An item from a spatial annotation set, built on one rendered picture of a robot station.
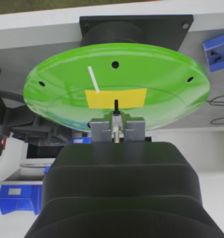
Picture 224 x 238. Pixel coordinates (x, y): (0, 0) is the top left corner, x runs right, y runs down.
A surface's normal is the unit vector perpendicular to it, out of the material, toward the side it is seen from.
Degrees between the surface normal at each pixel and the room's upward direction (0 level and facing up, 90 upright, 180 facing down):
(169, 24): 0
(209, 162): 90
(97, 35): 90
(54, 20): 90
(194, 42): 0
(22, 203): 90
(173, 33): 0
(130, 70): 24
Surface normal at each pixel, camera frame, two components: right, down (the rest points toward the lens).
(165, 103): 0.21, 0.83
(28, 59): 0.02, 0.95
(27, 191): -0.07, -0.47
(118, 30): 0.07, -0.31
